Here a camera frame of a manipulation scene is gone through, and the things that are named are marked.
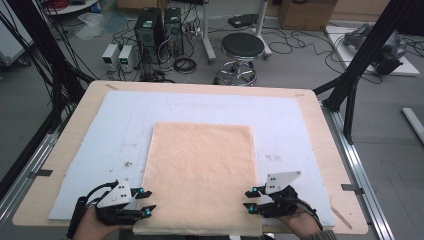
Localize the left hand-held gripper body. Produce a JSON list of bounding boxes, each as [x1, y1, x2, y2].
[[95, 178, 141, 227]]

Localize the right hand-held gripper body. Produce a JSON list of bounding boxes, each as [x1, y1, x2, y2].
[[257, 170, 302, 219]]

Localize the cream terry towel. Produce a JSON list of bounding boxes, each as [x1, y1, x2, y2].
[[132, 121, 264, 237]]

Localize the person's right hand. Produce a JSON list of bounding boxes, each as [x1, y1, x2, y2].
[[277, 201, 322, 240]]

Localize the person's left hand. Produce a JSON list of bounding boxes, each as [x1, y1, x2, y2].
[[72, 206, 125, 240]]

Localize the person's right sleeve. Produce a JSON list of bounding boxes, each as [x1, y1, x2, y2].
[[301, 228, 338, 240]]

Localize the white gridded mat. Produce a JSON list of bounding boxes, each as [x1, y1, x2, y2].
[[48, 89, 338, 229]]

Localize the white power supply unit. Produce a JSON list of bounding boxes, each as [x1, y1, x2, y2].
[[117, 44, 141, 74], [101, 43, 121, 72]]

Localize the black round stool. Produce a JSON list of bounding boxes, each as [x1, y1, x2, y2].
[[218, 32, 266, 87]]

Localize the white tube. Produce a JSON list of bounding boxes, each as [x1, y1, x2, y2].
[[401, 106, 424, 145]]

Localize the large black computer tower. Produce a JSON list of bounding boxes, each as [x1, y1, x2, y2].
[[133, 7, 166, 65]]

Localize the white base board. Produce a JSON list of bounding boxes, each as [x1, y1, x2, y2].
[[324, 24, 421, 77]]

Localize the white metal stand leg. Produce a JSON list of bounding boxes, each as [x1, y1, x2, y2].
[[253, 0, 273, 60], [199, 0, 218, 65]]

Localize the slim black computer tower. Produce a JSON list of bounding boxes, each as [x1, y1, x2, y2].
[[163, 7, 185, 56]]

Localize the flat black case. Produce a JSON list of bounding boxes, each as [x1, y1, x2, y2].
[[227, 13, 261, 29]]

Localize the clear plastic sheet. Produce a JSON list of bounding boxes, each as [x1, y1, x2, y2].
[[74, 12, 130, 41]]

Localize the grey machine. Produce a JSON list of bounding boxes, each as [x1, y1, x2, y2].
[[342, 22, 410, 76]]

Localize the brown cardboard box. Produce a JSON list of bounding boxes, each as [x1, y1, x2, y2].
[[277, 0, 338, 32]]

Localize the round white table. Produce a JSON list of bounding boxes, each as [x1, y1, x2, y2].
[[42, 0, 100, 16]]

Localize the black metal bracket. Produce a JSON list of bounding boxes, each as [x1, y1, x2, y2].
[[27, 168, 54, 180], [340, 182, 365, 196]]

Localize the aluminium rail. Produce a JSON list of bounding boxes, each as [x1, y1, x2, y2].
[[321, 101, 396, 240], [0, 109, 73, 222]]

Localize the coiled black cable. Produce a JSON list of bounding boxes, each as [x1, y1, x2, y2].
[[172, 56, 198, 75]]

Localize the black frame with cables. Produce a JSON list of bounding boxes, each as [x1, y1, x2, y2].
[[0, 0, 96, 135]]

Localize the long black floor cable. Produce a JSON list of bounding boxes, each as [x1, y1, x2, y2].
[[265, 27, 335, 56]]

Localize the black metal frame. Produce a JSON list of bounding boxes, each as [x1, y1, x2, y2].
[[312, 0, 424, 145]]

